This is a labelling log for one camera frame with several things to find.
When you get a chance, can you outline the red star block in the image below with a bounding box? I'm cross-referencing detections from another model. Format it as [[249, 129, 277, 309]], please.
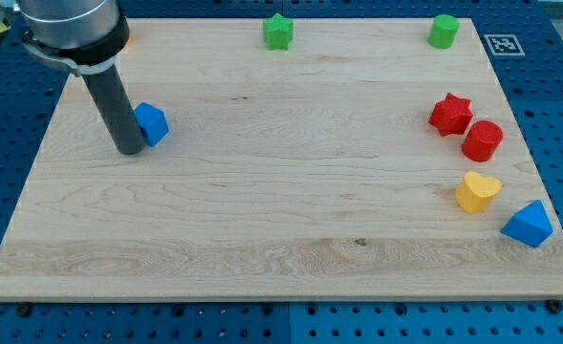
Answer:
[[428, 93, 473, 137]]

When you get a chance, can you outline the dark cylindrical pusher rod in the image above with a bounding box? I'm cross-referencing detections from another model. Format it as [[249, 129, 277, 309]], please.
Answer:
[[82, 65, 145, 155]]

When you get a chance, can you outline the green star block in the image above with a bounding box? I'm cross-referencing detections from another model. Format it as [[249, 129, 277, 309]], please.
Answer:
[[263, 13, 293, 51]]

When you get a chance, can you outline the white fiducial marker tag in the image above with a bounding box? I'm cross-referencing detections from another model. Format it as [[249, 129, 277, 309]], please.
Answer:
[[485, 33, 525, 56]]

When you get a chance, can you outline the wooden board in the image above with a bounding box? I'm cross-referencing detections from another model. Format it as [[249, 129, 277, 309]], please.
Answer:
[[0, 18, 563, 303]]

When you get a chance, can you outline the black board bolt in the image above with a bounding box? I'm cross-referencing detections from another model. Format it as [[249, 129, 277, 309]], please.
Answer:
[[546, 299, 563, 314], [14, 303, 32, 317]]

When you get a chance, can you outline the black right board bolt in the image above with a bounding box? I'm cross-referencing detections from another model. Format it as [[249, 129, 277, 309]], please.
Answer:
[[546, 299, 563, 314]]

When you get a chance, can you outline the blue cube block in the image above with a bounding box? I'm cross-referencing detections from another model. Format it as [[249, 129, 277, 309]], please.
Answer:
[[134, 102, 169, 146]]

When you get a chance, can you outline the blue triangular prism block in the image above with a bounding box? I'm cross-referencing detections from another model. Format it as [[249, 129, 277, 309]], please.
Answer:
[[501, 200, 553, 247]]

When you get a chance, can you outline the green cylinder block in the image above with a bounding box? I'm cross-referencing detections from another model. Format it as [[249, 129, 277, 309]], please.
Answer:
[[428, 14, 460, 49]]

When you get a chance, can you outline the yellow heart block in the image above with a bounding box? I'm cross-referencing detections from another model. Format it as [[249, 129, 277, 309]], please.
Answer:
[[455, 171, 502, 214]]

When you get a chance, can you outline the red cylinder block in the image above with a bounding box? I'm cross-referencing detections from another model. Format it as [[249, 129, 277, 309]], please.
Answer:
[[462, 120, 504, 162]]

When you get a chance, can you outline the black left board bolt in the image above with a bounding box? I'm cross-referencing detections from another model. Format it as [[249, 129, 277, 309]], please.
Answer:
[[14, 303, 32, 317]]

